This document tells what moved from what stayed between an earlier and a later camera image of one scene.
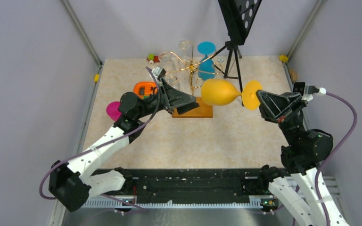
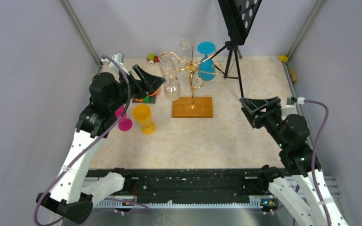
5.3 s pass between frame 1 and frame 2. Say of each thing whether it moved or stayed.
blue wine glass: stayed
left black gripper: moved
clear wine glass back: stayed
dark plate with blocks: stayed
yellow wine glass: moved
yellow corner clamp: stayed
